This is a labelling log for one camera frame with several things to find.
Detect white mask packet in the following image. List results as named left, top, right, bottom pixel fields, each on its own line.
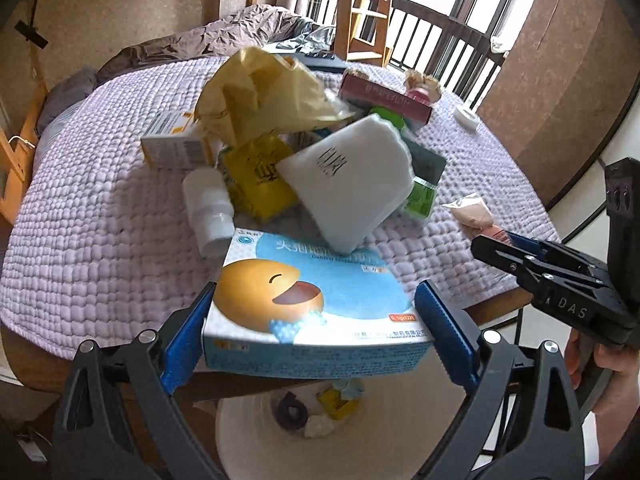
left=275, top=114, right=416, bottom=256

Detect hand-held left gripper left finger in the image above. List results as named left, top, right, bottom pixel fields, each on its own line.
left=50, top=281, right=226, bottom=480

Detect black tape strips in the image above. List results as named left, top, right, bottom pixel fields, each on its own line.
left=15, top=20, right=48, bottom=50

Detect person's right hand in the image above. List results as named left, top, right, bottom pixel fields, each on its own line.
left=565, top=332, right=640, bottom=413

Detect white plastic bottle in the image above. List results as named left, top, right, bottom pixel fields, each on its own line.
left=181, top=167, right=236, bottom=261

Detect white tape roll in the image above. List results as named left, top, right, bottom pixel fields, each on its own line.
left=454, top=106, right=480, bottom=131

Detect white and yellow medicine box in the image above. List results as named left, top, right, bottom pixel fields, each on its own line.
left=140, top=110, right=221, bottom=171

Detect beige pouch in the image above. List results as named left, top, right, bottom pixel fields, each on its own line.
left=440, top=194, right=511, bottom=246

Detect dark tape roll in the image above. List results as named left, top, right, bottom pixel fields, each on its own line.
left=274, top=392, right=311, bottom=431

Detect white trash bin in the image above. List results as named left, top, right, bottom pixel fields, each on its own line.
left=215, top=377, right=468, bottom=480

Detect grey pillow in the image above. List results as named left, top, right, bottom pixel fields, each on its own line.
left=37, top=67, right=98, bottom=133

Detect brown duvet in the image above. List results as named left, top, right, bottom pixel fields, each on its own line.
left=97, top=4, right=311, bottom=86

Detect striped pillow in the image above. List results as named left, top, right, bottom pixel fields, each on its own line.
left=31, top=102, right=88, bottom=181

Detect grey teal packet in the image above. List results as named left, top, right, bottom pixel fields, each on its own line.
left=402, top=135, right=447, bottom=188

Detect grey garment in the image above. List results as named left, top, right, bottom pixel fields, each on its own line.
left=275, top=25, right=336, bottom=53

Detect red printed box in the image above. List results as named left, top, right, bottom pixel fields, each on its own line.
left=339, top=71, right=433, bottom=123

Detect wooden ladder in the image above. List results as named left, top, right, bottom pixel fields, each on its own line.
left=332, top=0, right=396, bottom=68

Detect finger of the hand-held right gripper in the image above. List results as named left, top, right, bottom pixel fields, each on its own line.
left=504, top=232, right=608, bottom=272
left=471, top=236, right=606, bottom=301

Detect yellow plastic bag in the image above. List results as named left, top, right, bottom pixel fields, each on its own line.
left=194, top=46, right=353, bottom=148

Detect wooden bunk bed frame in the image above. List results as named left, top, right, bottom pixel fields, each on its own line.
left=0, top=0, right=266, bottom=226

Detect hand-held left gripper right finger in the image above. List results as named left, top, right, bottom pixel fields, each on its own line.
left=414, top=279, right=586, bottom=480

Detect white crumpled tissue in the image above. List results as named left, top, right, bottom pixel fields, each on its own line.
left=302, top=415, right=336, bottom=438

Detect dark balcony railing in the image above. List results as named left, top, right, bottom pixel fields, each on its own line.
left=385, top=0, right=507, bottom=111

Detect pale teal wrapper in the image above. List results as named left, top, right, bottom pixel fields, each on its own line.
left=327, top=380, right=366, bottom=401

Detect green packet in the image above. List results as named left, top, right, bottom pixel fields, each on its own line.
left=369, top=104, right=437, bottom=218

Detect blue medicine box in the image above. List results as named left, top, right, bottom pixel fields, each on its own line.
left=201, top=230, right=435, bottom=380

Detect small yellow packet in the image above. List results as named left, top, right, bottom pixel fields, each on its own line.
left=317, top=390, right=358, bottom=418

